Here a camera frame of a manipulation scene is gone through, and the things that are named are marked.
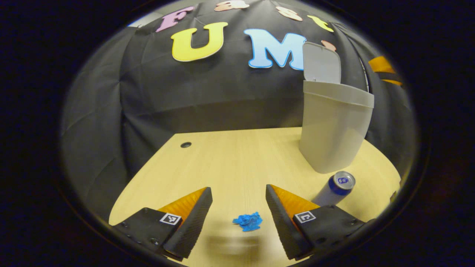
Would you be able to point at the silver blue pop can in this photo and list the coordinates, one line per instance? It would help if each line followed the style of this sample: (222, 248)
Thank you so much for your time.
(334, 189)

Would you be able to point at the white desktop garbage bin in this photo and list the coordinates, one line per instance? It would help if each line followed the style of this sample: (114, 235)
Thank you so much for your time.
(334, 133)

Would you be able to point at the wooden desktop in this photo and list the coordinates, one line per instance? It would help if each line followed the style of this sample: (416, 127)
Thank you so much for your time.
(237, 163)

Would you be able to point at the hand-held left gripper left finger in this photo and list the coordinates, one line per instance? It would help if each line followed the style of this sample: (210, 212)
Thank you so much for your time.
(193, 224)

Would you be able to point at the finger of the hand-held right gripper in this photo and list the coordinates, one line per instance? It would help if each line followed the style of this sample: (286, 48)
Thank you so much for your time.
(393, 81)
(382, 65)

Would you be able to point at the blue paper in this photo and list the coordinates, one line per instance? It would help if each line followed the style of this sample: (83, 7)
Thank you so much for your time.
(248, 221)

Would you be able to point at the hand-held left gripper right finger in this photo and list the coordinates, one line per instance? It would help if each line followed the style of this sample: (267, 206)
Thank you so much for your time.
(284, 228)

